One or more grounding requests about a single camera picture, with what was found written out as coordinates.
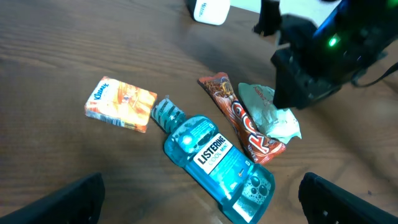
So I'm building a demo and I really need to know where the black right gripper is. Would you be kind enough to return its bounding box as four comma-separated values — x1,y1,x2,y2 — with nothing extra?
252,0,397,110

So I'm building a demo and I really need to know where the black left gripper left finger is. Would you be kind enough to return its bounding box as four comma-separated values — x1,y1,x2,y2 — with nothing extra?
1,172,105,224

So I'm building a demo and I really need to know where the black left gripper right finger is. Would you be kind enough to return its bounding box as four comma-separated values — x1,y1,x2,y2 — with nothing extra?
298,172,397,224

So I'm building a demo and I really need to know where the red brown chocolate bar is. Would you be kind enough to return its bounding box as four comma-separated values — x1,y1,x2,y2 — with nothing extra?
198,72,286,165

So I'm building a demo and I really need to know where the teal white pack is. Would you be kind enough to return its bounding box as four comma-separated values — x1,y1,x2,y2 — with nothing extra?
238,83,302,144

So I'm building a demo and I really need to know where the orange Kleenex tissue pack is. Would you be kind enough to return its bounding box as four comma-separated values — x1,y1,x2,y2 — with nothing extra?
85,77,157,133

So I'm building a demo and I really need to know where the blue Listerine mouthwash bottle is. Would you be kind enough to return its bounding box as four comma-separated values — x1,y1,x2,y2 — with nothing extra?
151,98,275,223

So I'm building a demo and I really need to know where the white barcode scanner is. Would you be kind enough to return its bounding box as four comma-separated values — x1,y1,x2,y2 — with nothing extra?
185,0,231,26

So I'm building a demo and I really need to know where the black right camera cable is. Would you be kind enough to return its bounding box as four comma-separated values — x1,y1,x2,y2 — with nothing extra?
351,61,398,88

